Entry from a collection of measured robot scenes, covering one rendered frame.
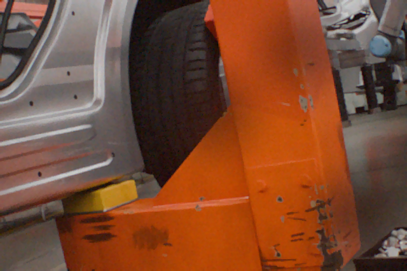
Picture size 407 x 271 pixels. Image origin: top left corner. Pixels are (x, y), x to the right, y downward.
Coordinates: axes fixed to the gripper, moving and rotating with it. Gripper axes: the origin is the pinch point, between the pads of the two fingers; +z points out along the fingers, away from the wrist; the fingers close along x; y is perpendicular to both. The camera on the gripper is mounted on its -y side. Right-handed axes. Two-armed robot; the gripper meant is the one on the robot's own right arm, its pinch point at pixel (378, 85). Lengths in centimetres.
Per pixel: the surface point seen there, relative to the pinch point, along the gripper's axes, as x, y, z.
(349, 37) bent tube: -3.0, 16.3, 12.1
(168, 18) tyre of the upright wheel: -45, 30, 43
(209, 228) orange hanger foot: -15, -18, 90
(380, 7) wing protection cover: -51, 44, -246
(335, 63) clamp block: 1.2, 9.0, 43.6
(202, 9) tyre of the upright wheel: -34, 30, 42
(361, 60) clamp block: -0.9, 8.7, 11.1
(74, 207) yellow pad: -51, -12, 89
